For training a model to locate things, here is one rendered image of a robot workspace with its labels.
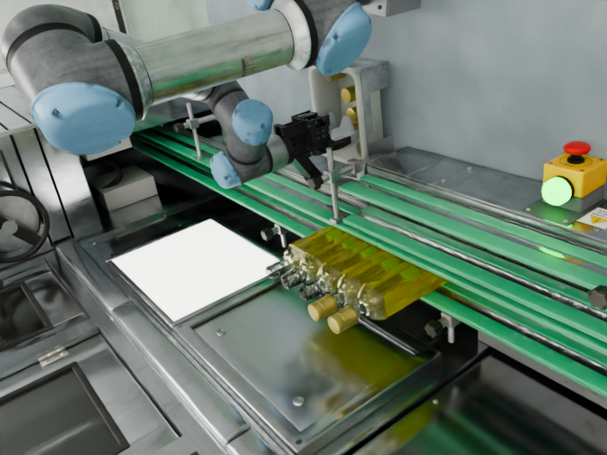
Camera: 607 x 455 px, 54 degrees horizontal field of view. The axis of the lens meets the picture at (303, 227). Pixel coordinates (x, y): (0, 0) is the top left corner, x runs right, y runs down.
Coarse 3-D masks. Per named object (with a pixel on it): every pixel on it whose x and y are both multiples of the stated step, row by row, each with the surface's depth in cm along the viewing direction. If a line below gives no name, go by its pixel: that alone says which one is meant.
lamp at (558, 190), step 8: (560, 176) 93; (544, 184) 94; (552, 184) 92; (560, 184) 92; (568, 184) 92; (544, 192) 94; (552, 192) 92; (560, 192) 92; (568, 192) 92; (552, 200) 93; (560, 200) 92; (568, 200) 93
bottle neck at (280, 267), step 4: (280, 260) 121; (284, 260) 121; (288, 260) 121; (272, 264) 120; (276, 264) 120; (280, 264) 120; (284, 264) 120; (288, 264) 121; (268, 268) 119; (272, 268) 119; (276, 268) 119; (280, 268) 120; (284, 268) 120; (288, 268) 121; (292, 268) 121; (268, 272) 121; (272, 272) 119; (276, 272) 119; (280, 272) 120; (284, 272) 120; (268, 276) 121; (272, 276) 119; (276, 276) 120
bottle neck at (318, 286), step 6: (312, 282) 112; (318, 282) 112; (324, 282) 112; (300, 288) 111; (306, 288) 111; (312, 288) 111; (318, 288) 111; (324, 288) 112; (300, 294) 112; (306, 294) 110; (312, 294) 111; (318, 294) 112; (306, 300) 111
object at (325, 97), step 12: (312, 72) 134; (348, 72) 124; (312, 84) 136; (324, 84) 137; (336, 84) 139; (348, 84) 136; (360, 84) 123; (312, 96) 137; (324, 96) 138; (336, 96) 140; (360, 96) 124; (324, 108) 139; (336, 108) 141; (360, 108) 125; (336, 120) 142; (360, 120) 126; (360, 132) 128; (348, 144) 143; (360, 144) 129; (336, 156) 138; (348, 156) 137
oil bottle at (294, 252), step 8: (320, 232) 127; (328, 232) 126; (336, 232) 126; (344, 232) 126; (304, 240) 124; (312, 240) 124; (320, 240) 124; (328, 240) 124; (288, 248) 123; (296, 248) 122; (304, 248) 121; (312, 248) 121; (288, 256) 122; (296, 256) 120; (296, 264) 121
